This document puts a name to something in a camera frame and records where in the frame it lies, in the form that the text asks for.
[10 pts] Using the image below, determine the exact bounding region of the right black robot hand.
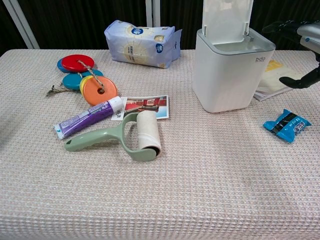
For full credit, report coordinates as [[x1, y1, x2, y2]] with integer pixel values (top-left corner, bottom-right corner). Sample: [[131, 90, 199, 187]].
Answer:
[[261, 19, 320, 90]]

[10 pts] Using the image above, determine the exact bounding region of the white plastic bin lid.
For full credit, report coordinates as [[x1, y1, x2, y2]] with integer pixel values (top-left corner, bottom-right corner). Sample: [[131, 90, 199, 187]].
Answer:
[[201, 0, 255, 46]]

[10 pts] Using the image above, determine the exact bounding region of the white lidded trash bin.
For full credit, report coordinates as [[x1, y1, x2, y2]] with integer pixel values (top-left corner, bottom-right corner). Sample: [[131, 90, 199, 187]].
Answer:
[[191, 27, 277, 114]]

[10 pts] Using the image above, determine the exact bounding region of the white and yellow booklet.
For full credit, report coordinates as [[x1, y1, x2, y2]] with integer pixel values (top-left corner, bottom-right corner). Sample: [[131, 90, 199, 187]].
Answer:
[[253, 59, 305, 102]]

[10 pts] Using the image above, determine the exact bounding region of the blue snack packet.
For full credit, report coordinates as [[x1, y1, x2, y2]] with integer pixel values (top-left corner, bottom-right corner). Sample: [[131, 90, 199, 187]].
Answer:
[[262, 108, 313, 144]]

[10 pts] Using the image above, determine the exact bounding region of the pale blue tissue pack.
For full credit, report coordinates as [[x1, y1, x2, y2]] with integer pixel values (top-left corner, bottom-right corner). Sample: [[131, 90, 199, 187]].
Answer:
[[103, 19, 183, 69]]

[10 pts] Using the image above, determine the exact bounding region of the red building postcard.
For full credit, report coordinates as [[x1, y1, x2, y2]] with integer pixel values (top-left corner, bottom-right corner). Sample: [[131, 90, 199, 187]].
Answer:
[[110, 95, 170, 122]]

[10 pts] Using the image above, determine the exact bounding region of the green lint roller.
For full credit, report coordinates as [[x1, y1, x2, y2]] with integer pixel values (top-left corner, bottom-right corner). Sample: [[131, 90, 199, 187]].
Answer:
[[63, 110, 163, 163]]

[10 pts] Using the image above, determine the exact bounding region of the beige waffle tablecloth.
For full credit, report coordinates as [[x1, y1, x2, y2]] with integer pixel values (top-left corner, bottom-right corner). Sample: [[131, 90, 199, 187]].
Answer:
[[0, 48, 320, 240]]

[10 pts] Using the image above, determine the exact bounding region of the teal wooden disc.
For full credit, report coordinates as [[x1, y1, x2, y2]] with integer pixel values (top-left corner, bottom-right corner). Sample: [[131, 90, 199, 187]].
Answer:
[[80, 69, 104, 79], [61, 73, 86, 91]]

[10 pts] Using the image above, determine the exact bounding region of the orange wooden disc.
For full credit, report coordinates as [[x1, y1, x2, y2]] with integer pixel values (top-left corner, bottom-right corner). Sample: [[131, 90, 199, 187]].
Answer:
[[82, 75, 119, 107]]

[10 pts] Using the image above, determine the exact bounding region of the dark curtain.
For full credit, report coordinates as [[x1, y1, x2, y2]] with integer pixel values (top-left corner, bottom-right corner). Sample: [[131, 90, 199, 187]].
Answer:
[[0, 0, 320, 58]]

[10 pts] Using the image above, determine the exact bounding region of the yellow wooden disc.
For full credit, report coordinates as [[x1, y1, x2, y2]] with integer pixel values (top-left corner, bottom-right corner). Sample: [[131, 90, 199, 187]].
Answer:
[[79, 75, 94, 95]]

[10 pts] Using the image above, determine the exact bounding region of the red wooden disc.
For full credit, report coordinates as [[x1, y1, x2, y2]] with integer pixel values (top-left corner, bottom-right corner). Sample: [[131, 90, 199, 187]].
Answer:
[[61, 54, 95, 74]]

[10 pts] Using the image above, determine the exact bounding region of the purple toothpaste tube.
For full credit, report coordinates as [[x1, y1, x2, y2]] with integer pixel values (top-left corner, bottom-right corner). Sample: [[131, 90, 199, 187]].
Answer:
[[53, 96, 124, 140]]

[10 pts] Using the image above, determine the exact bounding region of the blue wooden disc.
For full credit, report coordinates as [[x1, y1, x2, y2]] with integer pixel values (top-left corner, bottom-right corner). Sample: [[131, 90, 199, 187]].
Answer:
[[56, 58, 68, 74]]

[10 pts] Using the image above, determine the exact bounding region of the white upright frame bar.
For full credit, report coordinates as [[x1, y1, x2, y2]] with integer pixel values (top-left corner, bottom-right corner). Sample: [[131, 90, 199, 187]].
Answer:
[[145, 0, 161, 28]]

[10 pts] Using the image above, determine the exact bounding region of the brown twine string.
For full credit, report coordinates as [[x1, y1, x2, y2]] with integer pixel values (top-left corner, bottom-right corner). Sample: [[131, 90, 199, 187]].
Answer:
[[45, 59, 105, 98]]

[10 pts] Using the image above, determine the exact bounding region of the white slanted frame bar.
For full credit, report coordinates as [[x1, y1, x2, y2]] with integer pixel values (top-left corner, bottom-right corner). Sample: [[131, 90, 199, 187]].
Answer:
[[1, 0, 41, 50]]

